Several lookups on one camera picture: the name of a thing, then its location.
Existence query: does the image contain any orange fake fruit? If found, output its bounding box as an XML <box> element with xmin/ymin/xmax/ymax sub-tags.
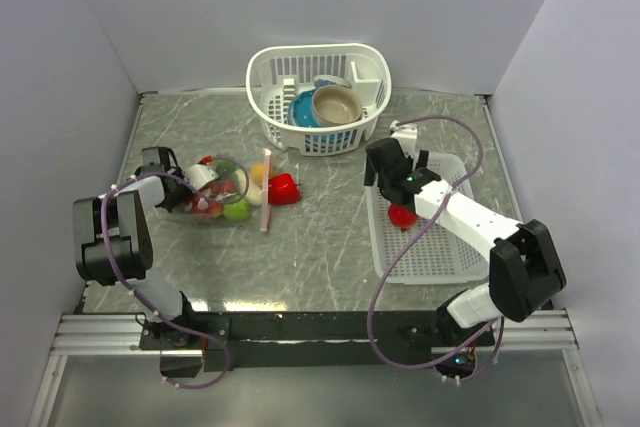
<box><xmin>249</xmin><ymin>163</ymin><xmax>275</xmax><ymax>186</ymax></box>

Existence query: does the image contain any green fake fruit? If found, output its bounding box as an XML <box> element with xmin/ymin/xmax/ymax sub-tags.
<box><xmin>222</xmin><ymin>199</ymin><xmax>251</xmax><ymax>222</ymax></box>

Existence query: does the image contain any white fake radish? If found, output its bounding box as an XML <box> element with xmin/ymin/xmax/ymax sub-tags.
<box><xmin>245</xmin><ymin>178</ymin><xmax>262</xmax><ymax>206</ymax></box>

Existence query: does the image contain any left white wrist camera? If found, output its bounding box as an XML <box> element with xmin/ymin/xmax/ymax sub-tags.
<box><xmin>184</xmin><ymin>163</ymin><xmax>219</xmax><ymax>190</ymax></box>

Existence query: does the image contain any blue dotted plate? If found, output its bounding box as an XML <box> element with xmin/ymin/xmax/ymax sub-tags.
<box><xmin>287</xmin><ymin>89</ymin><xmax>319</xmax><ymax>128</ymax></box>

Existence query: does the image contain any red fake bell pepper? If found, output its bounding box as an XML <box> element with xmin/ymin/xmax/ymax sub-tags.
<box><xmin>268</xmin><ymin>173</ymin><xmax>301</xmax><ymax>206</ymax></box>

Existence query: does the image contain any white blue floral cup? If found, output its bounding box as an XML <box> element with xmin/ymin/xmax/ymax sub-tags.
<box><xmin>313</xmin><ymin>74</ymin><xmax>352</xmax><ymax>89</ymax></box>

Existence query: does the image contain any clear zip top bag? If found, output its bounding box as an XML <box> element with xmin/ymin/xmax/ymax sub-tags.
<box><xmin>154</xmin><ymin>150</ymin><xmax>271</xmax><ymax>233</ymax></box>

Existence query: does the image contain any beige ceramic bowl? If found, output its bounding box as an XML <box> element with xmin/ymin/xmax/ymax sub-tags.
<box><xmin>312</xmin><ymin>85</ymin><xmax>363</xmax><ymax>127</ymax></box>

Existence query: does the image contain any white oval dish basket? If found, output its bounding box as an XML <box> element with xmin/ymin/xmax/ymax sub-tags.
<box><xmin>246</xmin><ymin>43</ymin><xmax>391</xmax><ymax>157</ymax></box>

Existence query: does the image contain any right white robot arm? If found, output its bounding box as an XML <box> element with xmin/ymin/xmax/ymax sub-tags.
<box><xmin>364</xmin><ymin>137</ymin><xmax>567</xmax><ymax>346</ymax></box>

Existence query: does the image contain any red fake fruit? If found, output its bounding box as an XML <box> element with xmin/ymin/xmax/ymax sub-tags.
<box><xmin>387</xmin><ymin>204</ymin><xmax>418</xmax><ymax>231</ymax></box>

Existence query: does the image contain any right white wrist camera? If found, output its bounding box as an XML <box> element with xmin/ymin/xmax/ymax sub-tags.
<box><xmin>390</xmin><ymin>120</ymin><xmax>419</xmax><ymax>158</ymax></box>

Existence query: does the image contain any aluminium frame rail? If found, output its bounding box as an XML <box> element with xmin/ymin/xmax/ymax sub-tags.
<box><xmin>49</xmin><ymin>310</ymin><xmax>579</xmax><ymax>356</ymax></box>

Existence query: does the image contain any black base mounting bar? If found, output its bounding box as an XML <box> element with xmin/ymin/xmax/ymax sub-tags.
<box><xmin>137</xmin><ymin>309</ymin><xmax>504</xmax><ymax>373</ymax></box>

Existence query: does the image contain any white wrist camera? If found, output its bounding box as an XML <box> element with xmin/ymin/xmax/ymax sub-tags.
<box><xmin>184</xmin><ymin>163</ymin><xmax>219</xmax><ymax>190</ymax></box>
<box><xmin>390</xmin><ymin>120</ymin><xmax>419</xmax><ymax>158</ymax></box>

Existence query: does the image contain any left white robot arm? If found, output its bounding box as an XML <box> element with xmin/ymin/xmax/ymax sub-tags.
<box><xmin>72</xmin><ymin>147</ymin><xmax>199</xmax><ymax>349</ymax></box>

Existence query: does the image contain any white rectangular perforated tray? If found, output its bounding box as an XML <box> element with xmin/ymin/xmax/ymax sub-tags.
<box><xmin>365</xmin><ymin>154</ymin><xmax>490</xmax><ymax>287</ymax></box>

